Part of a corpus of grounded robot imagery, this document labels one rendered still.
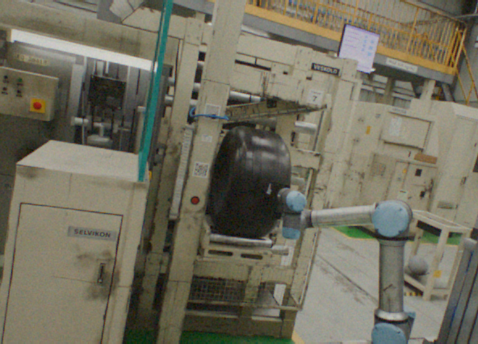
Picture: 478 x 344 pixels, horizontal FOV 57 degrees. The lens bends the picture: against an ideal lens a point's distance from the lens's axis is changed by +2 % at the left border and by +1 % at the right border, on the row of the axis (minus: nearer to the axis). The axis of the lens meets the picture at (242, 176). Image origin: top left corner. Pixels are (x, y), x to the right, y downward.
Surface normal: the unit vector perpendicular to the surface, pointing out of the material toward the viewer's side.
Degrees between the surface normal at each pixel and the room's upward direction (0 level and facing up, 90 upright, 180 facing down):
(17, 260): 90
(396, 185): 90
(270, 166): 62
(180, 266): 90
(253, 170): 67
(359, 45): 90
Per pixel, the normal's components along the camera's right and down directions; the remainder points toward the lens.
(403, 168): 0.39, 0.23
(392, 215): -0.48, -0.08
